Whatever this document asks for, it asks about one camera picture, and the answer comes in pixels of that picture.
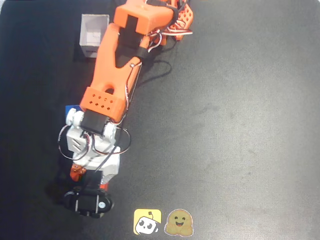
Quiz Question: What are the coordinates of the yellow robot face sticker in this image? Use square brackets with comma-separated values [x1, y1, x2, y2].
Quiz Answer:
[133, 208, 162, 236]

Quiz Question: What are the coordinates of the blue cube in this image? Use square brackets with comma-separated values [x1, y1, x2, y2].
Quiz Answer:
[65, 104, 85, 113]

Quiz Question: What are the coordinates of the black table mat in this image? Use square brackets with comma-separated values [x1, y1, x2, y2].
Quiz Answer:
[0, 0, 320, 240]

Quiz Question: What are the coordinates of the white open cardboard box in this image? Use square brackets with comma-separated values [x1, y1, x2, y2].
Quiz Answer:
[79, 13, 110, 59]

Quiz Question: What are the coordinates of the hugging face emoji sticker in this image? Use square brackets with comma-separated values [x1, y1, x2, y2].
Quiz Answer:
[163, 208, 195, 237]

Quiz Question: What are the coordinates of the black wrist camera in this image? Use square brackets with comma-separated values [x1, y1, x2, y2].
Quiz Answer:
[62, 170, 114, 219]

